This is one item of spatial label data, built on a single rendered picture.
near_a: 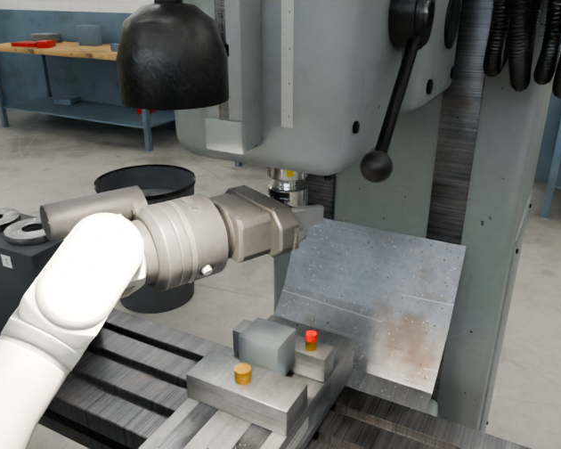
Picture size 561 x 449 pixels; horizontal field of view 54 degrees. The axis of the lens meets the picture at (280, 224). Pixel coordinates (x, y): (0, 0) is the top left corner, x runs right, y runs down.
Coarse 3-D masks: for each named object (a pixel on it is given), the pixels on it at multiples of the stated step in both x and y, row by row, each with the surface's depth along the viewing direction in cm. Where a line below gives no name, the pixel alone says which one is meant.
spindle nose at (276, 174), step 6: (270, 168) 62; (276, 168) 61; (270, 174) 62; (276, 174) 61; (282, 174) 61; (294, 174) 61; (300, 174) 61; (306, 174) 62; (282, 180) 61; (288, 180) 61; (294, 180) 61
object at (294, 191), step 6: (276, 180) 65; (300, 180) 65; (270, 186) 63; (276, 186) 63; (282, 186) 63; (294, 186) 63; (300, 186) 63; (306, 186) 63; (270, 192) 63; (276, 192) 62; (282, 192) 62; (288, 192) 62; (294, 192) 62; (300, 192) 62; (306, 192) 63; (282, 198) 62; (288, 198) 62; (294, 198) 62
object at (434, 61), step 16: (448, 0) 66; (448, 16) 66; (432, 32) 62; (448, 32) 67; (432, 48) 63; (448, 48) 69; (416, 64) 62; (432, 64) 65; (448, 64) 73; (416, 80) 63; (432, 80) 65; (448, 80) 75; (416, 96) 64; (432, 96) 69
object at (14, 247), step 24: (0, 216) 98; (24, 216) 100; (0, 240) 91; (24, 240) 88; (48, 240) 90; (0, 264) 90; (24, 264) 87; (0, 288) 92; (24, 288) 89; (0, 312) 95
